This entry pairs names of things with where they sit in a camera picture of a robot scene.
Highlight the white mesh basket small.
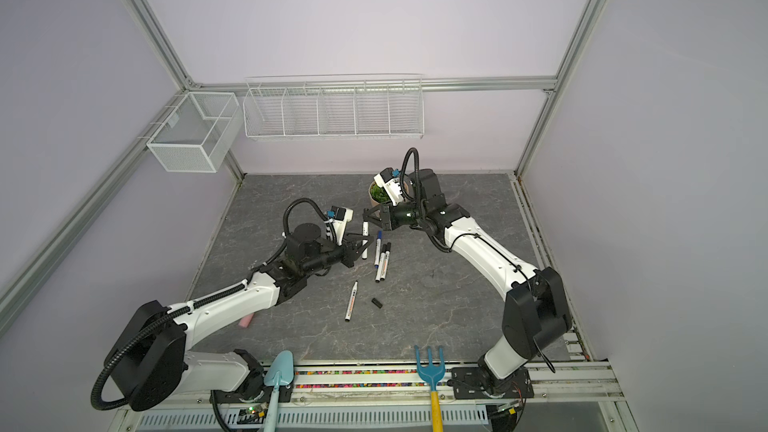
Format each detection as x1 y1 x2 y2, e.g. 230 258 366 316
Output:
148 92 244 173

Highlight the green artificial plant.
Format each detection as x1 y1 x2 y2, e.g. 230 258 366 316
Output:
374 183 391 204

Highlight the pink faceted plant pot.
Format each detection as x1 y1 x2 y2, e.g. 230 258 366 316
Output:
368 182 379 207

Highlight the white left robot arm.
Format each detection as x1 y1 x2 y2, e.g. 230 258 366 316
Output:
90 232 372 411

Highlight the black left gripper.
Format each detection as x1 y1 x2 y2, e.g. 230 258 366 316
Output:
302 231 372 275

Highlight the pink purple small trowel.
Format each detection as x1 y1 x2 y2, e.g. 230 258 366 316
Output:
238 314 254 328

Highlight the white wire basket long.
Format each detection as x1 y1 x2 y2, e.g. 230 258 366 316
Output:
243 74 425 140

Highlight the blue garden fork yellow handle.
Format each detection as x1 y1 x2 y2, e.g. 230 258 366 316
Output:
414 345 446 432

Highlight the white marker blue cap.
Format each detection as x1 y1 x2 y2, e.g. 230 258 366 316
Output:
374 230 385 272

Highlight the teal garden trowel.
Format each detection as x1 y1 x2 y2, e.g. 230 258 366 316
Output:
262 350 295 432

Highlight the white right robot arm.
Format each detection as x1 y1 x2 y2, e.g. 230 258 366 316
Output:
364 167 573 397

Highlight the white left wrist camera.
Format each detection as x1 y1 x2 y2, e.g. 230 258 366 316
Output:
325 206 354 246

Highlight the white marker pen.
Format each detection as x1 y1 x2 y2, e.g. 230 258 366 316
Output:
375 245 386 283
344 280 359 322
361 221 369 260
381 242 392 281

